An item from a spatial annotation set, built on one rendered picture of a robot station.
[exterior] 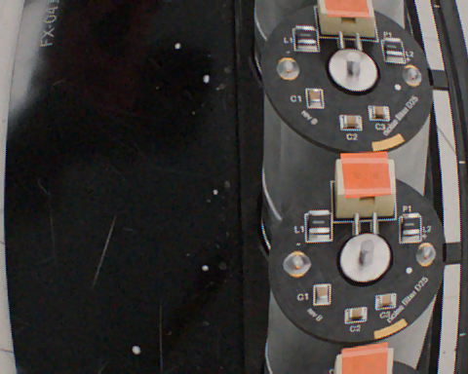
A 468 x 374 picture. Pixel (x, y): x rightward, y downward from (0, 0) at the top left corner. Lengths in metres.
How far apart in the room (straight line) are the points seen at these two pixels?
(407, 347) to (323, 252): 0.02
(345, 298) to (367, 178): 0.02
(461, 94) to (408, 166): 0.02
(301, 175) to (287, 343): 0.03
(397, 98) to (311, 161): 0.02
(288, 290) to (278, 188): 0.03
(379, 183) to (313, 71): 0.02
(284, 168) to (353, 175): 0.03
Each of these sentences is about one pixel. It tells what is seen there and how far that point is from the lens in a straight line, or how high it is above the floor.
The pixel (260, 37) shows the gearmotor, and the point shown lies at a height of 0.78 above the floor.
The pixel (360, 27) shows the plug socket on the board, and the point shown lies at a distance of 0.33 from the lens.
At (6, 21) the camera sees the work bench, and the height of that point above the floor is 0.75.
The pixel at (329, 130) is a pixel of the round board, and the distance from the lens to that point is 0.33.
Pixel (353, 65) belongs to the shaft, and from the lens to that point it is 0.33.
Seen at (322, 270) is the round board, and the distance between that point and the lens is 0.32.
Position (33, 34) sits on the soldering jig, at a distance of 0.40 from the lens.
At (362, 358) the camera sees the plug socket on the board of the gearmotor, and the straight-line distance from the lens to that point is 0.30.
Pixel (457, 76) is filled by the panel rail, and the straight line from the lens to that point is 0.33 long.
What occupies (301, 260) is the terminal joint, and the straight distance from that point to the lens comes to 0.32.
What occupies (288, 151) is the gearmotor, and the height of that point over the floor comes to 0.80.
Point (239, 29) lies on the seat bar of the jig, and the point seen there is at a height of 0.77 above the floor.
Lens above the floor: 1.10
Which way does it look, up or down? 62 degrees down
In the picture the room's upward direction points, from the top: straight up
